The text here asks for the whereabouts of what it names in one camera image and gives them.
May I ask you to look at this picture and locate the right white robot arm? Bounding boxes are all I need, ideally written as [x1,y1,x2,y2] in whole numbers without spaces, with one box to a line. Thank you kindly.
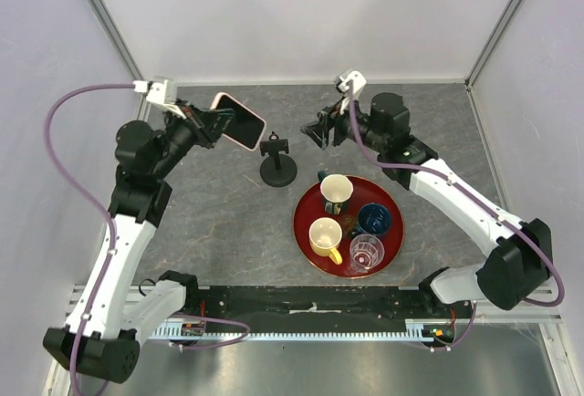
[301,93,565,318]

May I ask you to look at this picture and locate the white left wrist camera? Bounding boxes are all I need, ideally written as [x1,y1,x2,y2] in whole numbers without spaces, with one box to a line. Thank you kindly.
[132,78,181,114]

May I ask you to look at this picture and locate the blue mug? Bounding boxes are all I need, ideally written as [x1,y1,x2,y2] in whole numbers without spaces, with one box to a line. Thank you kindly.
[357,203,392,237]

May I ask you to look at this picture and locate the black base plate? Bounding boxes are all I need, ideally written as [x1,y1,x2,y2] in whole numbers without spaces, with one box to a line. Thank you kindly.
[182,286,472,332]

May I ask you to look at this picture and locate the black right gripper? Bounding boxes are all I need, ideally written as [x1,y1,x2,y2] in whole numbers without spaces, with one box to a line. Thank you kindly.
[299,93,386,154]

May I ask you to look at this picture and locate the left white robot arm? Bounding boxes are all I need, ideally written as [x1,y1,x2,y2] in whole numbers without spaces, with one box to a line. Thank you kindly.
[43,102,235,383]

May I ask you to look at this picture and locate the aluminium frame rail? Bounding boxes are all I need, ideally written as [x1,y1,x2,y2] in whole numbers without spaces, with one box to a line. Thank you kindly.
[86,0,144,79]

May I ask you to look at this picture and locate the right aluminium frame post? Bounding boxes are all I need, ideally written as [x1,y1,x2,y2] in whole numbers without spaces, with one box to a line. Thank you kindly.
[464,0,525,92]

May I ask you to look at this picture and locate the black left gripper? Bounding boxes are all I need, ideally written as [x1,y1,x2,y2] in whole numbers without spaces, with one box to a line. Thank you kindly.
[151,98,235,179]

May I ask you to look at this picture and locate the red round tray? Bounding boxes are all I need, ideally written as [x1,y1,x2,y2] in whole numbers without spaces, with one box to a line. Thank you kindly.
[293,176,404,279]

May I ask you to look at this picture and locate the black phone stand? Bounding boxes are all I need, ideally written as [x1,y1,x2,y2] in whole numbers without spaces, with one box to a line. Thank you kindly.
[259,131,297,187]

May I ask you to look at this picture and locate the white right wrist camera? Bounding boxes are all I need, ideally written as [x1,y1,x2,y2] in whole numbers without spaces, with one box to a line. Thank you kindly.
[334,68,367,99]

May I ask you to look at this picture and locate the clear glass tumbler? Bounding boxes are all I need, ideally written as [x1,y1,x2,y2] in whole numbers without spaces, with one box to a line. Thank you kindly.
[349,234,385,274]

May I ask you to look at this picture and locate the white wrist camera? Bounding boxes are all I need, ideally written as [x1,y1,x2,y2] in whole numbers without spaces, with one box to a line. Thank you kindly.
[334,68,367,99]
[132,78,181,114]

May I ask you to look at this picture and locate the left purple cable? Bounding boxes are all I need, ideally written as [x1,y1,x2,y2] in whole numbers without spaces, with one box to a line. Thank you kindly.
[47,83,252,396]

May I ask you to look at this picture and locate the purple cable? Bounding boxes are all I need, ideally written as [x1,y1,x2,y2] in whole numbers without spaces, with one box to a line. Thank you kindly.
[47,83,252,396]
[346,78,566,354]

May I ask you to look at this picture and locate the blue slotted cable duct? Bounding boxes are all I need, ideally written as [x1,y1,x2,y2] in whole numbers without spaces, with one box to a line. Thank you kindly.
[148,320,455,344]

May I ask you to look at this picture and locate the pink smartphone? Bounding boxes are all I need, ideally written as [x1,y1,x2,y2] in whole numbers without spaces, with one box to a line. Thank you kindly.
[210,92,266,151]

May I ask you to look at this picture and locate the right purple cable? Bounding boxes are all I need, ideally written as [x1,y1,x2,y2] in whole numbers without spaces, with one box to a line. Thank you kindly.
[346,78,566,354]

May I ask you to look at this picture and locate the yellow mug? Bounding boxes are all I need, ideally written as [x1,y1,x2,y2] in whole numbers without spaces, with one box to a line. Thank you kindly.
[308,217,343,266]

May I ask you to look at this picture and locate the green mug white inside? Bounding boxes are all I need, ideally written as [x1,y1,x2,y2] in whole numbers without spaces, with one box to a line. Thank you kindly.
[318,171,354,215]

